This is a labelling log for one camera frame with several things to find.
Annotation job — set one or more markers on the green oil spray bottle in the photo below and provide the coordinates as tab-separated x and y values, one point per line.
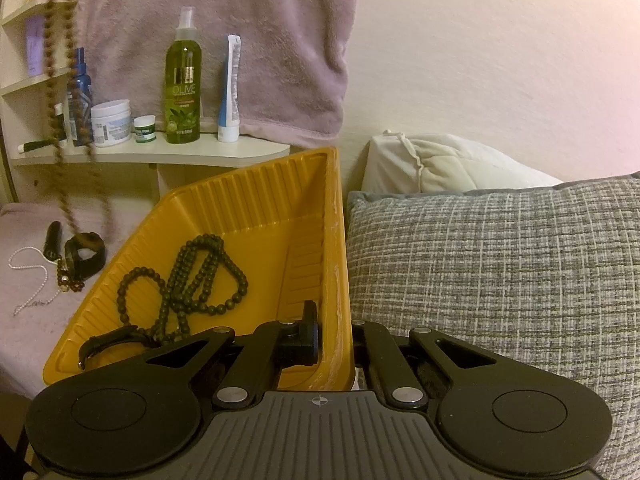
184	90

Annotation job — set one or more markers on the hanging pink towel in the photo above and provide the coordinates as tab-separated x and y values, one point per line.
275	35

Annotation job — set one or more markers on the cream wooden shelf unit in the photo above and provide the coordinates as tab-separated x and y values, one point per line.
150	152

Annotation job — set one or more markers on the black cuff bangle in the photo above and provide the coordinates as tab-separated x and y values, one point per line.
95	255

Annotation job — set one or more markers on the purple tube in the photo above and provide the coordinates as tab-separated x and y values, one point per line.
35	47

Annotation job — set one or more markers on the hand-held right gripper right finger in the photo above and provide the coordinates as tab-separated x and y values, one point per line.
370	345

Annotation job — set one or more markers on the blue spray bottle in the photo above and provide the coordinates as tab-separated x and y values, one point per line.
84	85

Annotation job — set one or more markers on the yellow plastic tray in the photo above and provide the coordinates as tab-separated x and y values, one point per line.
240	200

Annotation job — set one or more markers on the grey checked pillow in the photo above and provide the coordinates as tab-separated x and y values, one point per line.
500	270

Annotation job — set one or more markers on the white pillow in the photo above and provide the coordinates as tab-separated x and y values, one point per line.
450	165

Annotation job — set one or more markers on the white cream jar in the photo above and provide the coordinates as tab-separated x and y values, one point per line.
111	122

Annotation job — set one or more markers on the blue and white tube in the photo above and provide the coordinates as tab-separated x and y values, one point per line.
230	90

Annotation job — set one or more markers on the pink fleece blanket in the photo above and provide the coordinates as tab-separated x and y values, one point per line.
30	330

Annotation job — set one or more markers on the small green-label jar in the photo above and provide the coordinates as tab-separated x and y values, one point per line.
145	131

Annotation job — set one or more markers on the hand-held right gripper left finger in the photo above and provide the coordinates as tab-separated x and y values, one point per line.
310	332

